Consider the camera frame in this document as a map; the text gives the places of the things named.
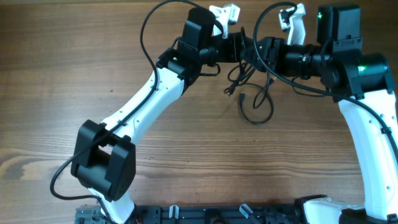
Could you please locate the black cable bundle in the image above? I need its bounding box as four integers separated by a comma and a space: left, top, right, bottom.
223, 26, 276, 126

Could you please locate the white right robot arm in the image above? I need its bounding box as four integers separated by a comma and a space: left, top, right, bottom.
239, 2, 397, 223

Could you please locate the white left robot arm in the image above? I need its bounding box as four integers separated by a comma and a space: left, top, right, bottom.
70, 4, 241, 223

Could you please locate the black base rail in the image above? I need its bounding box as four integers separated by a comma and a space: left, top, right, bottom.
74, 203, 302, 224

